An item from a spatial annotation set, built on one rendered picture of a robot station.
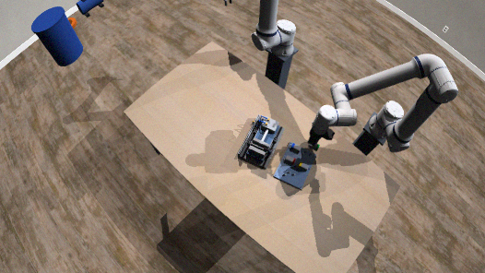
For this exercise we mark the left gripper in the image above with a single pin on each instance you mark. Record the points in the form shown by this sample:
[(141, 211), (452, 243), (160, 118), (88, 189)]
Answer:
[(315, 135)]

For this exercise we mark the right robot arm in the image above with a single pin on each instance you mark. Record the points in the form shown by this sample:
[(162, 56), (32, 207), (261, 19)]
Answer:
[(279, 38)]

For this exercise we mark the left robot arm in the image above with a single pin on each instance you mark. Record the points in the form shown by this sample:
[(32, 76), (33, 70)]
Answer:
[(441, 89)]

